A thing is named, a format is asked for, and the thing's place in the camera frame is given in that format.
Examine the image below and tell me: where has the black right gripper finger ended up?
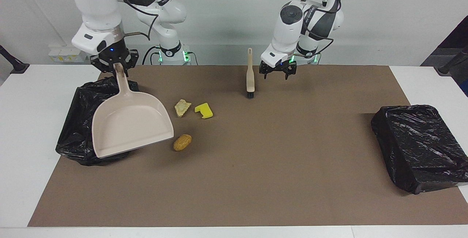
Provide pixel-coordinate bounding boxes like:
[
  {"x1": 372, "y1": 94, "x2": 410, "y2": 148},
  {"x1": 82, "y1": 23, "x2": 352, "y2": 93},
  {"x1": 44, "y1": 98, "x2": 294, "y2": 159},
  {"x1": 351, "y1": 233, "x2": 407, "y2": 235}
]
[
  {"x1": 90, "y1": 56, "x2": 114, "y2": 74},
  {"x1": 122, "y1": 49, "x2": 140, "y2": 78}
]

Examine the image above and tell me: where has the beige hand brush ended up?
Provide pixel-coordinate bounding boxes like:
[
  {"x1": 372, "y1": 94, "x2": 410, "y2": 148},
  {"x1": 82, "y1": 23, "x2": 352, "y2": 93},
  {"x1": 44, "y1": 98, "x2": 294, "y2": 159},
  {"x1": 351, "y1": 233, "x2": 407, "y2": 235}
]
[{"x1": 246, "y1": 48, "x2": 255, "y2": 99}]

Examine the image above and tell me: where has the beige plastic dustpan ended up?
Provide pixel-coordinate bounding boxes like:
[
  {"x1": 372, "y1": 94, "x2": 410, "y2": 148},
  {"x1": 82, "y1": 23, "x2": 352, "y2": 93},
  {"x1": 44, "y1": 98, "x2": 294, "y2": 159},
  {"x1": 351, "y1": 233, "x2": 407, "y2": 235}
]
[{"x1": 91, "y1": 63, "x2": 174, "y2": 159}]

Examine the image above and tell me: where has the torn pale bread chunk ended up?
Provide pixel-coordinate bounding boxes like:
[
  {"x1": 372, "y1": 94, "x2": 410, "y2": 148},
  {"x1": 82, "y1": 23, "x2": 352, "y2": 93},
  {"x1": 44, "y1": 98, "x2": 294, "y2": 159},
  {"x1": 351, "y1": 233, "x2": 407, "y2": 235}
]
[{"x1": 174, "y1": 99, "x2": 192, "y2": 118}]

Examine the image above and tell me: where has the notched yellow sponge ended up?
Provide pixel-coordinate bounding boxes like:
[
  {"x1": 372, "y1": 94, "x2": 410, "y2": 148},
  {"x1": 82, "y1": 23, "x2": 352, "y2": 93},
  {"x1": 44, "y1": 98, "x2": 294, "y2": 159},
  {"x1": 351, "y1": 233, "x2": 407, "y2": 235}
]
[{"x1": 194, "y1": 102, "x2": 214, "y2": 119}]

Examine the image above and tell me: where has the peanut-shaped brown bread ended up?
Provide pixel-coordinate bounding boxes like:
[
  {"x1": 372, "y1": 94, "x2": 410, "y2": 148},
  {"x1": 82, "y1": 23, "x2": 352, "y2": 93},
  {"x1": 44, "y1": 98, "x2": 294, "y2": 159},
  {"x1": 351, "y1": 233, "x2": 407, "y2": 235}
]
[{"x1": 173, "y1": 134, "x2": 192, "y2": 151}]

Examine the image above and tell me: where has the black bag-lined bin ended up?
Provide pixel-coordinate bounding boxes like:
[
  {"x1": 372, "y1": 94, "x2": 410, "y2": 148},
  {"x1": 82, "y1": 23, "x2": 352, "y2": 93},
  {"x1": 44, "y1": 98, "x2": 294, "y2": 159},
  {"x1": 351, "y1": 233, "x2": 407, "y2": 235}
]
[
  {"x1": 56, "y1": 76, "x2": 141, "y2": 166},
  {"x1": 371, "y1": 105, "x2": 468, "y2": 194}
]

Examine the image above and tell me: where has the black stand foot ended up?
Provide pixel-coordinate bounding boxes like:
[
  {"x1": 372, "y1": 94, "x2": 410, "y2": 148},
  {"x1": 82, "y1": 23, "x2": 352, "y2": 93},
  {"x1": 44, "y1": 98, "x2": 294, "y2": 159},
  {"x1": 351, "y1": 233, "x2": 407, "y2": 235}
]
[
  {"x1": 434, "y1": 46, "x2": 468, "y2": 76},
  {"x1": 0, "y1": 45, "x2": 30, "y2": 75}
]

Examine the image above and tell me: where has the brown table mat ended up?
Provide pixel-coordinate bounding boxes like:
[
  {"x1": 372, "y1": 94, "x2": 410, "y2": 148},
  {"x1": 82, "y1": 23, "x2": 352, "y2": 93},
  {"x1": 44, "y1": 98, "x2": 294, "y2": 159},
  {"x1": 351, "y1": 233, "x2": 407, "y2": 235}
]
[{"x1": 28, "y1": 65, "x2": 468, "y2": 227}]

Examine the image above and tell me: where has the dark partition panel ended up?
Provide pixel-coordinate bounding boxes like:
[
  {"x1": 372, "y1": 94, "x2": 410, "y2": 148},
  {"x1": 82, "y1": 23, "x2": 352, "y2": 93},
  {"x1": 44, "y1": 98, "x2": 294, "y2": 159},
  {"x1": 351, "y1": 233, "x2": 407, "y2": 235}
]
[{"x1": 420, "y1": 14, "x2": 468, "y2": 97}]

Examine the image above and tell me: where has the black base cable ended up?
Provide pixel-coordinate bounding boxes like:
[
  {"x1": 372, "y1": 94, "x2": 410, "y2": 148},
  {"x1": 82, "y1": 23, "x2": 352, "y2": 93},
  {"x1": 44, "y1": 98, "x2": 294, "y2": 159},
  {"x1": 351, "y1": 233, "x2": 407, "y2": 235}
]
[{"x1": 142, "y1": 45, "x2": 161, "y2": 65}]

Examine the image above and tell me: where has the white wall outlet box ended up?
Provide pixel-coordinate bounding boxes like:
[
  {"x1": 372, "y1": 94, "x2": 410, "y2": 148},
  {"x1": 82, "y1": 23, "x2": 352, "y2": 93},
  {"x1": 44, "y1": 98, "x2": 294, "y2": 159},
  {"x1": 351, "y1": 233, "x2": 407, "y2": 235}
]
[{"x1": 48, "y1": 45, "x2": 88, "y2": 63}]

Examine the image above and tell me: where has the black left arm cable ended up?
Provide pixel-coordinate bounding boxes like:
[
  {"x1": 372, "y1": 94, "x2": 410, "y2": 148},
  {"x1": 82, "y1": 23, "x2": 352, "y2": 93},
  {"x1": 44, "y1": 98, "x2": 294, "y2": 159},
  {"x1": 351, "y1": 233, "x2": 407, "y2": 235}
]
[{"x1": 302, "y1": 0, "x2": 347, "y2": 54}]

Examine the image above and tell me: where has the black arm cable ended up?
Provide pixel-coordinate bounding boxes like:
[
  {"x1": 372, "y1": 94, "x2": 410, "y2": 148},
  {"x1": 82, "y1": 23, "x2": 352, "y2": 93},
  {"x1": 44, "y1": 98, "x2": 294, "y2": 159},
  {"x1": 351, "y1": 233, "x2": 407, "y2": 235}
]
[
  {"x1": 112, "y1": 0, "x2": 159, "y2": 42},
  {"x1": 302, "y1": 0, "x2": 347, "y2": 54}
]

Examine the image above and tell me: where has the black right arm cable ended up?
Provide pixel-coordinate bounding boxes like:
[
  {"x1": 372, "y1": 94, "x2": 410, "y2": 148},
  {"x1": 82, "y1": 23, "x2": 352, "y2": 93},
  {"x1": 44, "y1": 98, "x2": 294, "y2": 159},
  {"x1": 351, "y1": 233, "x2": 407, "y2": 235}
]
[{"x1": 112, "y1": 0, "x2": 159, "y2": 42}]

